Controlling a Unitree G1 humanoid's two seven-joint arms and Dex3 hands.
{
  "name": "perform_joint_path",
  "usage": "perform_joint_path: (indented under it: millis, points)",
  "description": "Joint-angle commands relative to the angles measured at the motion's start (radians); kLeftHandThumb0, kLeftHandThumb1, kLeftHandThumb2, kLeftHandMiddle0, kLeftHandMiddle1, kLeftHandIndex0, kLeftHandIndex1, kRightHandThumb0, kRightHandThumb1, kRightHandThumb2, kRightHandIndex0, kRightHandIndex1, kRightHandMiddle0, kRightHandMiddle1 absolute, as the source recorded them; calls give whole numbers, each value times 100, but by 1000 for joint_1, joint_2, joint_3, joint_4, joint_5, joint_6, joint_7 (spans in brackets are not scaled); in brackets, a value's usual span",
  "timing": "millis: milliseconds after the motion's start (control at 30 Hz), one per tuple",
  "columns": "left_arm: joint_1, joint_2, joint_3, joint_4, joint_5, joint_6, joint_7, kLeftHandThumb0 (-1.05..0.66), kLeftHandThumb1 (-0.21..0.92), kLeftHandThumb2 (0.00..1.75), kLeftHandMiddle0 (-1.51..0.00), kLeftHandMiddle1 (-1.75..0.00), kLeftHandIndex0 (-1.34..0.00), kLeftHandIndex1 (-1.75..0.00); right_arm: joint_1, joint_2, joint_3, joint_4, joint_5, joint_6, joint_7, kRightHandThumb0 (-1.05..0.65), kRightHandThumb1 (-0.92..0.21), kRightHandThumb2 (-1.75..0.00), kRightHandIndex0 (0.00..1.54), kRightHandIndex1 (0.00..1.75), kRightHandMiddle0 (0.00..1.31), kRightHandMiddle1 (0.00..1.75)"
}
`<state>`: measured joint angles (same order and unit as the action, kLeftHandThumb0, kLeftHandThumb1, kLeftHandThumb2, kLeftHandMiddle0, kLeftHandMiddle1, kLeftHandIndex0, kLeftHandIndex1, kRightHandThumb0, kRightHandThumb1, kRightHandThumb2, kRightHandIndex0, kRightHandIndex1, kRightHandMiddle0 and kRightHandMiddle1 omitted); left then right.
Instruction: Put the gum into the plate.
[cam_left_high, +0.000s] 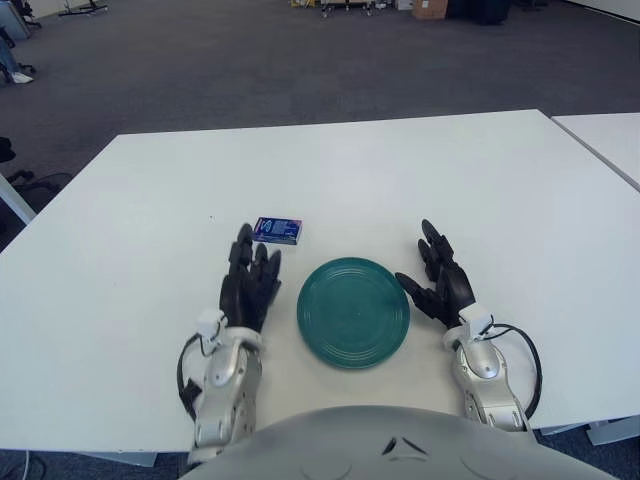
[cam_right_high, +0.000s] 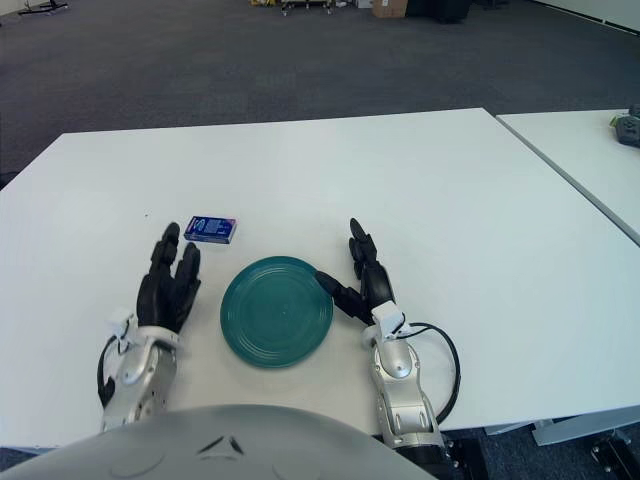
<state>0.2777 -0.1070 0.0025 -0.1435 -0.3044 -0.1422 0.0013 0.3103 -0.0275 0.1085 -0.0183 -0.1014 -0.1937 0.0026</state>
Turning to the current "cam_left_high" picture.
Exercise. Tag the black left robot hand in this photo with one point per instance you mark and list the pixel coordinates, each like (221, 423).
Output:
(245, 295)

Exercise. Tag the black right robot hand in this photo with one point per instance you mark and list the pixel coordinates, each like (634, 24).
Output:
(452, 290)

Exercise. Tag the blue purple gum box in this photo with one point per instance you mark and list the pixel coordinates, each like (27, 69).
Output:
(277, 231)

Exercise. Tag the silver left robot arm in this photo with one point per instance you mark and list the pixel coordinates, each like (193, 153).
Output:
(230, 380)

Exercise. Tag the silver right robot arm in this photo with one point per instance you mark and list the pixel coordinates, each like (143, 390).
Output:
(485, 370)

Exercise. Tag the teal round plate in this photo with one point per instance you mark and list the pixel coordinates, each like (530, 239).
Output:
(352, 315)

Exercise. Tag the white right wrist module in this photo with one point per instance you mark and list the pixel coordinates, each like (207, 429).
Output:
(477, 317)

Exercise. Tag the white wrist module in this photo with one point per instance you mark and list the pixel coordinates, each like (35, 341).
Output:
(210, 325)
(477, 317)

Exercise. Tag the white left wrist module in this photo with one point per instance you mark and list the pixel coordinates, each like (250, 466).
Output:
(210, 325)

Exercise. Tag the silver robot torso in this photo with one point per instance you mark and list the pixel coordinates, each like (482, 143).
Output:
(400, 450)

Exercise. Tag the white table support beam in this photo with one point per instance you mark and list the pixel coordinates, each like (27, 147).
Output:
(610, 432)

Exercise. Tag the white table leg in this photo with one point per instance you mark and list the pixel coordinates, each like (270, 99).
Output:
(15, 200)

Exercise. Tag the black cabinet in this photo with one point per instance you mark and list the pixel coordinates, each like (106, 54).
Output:
(480, 11)

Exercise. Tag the black chair seat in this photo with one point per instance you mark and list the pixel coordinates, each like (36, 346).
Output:
(5, 150)

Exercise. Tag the brown cardboard box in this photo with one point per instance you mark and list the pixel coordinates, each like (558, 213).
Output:
(429, 9)

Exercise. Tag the wheeled metal cart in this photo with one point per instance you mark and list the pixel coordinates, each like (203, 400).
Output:
(350, 6)

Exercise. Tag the white shoe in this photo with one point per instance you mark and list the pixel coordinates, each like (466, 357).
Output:
(22, 77)

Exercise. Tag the black floor stand base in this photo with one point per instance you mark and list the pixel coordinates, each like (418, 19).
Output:
(85, 9)

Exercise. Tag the person leg blue jeans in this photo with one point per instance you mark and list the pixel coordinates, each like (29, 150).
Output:
(6, 55)

